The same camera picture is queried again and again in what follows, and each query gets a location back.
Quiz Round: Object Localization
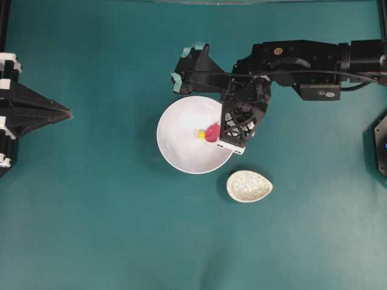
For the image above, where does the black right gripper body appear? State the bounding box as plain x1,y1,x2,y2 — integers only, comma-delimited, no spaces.
216,77,271,155

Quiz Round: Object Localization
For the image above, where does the white round bowl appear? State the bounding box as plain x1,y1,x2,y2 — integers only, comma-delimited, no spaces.
157,96,232,175

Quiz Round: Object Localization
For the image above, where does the black camera cable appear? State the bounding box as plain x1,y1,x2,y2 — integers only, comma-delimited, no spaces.
186,69,382,91

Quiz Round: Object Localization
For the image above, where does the pink plastic spoon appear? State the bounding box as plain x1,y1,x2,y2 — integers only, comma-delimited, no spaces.
205,123,221,143

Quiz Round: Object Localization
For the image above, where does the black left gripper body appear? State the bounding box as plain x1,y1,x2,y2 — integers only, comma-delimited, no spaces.
1,52,22,177

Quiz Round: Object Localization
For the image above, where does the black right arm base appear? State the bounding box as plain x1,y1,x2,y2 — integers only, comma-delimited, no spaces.
363,111,386,185

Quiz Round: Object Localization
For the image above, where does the speckled teardrop spoon rest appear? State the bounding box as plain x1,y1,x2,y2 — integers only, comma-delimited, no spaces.
226,170,274,203

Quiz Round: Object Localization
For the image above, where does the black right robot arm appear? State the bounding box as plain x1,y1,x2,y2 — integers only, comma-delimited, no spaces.
216,40,386,154

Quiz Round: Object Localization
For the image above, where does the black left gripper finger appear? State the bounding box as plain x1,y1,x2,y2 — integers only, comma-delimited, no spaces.
1,79,71,114
1,109,72,139

